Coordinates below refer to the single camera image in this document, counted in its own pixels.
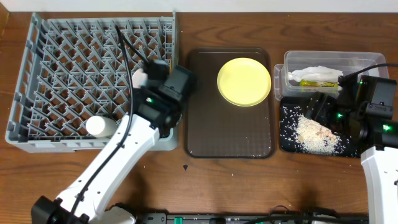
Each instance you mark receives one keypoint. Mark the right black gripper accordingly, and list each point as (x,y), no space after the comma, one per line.
(318,107)

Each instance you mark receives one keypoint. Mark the green orange snack wrapper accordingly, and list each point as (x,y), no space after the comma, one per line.
(320,84)

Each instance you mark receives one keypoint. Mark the white napkin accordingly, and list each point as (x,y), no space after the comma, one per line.
(319,73)

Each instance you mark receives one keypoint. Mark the yellow plate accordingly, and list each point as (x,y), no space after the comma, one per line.
(244,82)

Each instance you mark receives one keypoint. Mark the white paper cup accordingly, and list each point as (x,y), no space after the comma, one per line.
(101,127)

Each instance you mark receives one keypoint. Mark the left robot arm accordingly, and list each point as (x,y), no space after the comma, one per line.
(158,107)

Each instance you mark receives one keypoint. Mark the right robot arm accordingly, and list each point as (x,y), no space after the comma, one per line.
(367,121)

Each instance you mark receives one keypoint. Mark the spilled rice grains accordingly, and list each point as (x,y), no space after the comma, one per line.
(314,138)

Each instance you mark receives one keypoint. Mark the black tray bin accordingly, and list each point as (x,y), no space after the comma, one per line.
(289,140)

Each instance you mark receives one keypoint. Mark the clear plastic bin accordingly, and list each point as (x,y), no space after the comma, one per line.
(346,62)

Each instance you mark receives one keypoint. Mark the dark brown serving tray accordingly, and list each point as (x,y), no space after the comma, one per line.
(217,129)

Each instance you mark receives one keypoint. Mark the grey dish rack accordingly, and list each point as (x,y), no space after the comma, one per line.
(73,69)

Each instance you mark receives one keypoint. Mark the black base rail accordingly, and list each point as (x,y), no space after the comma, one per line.
(162,218)

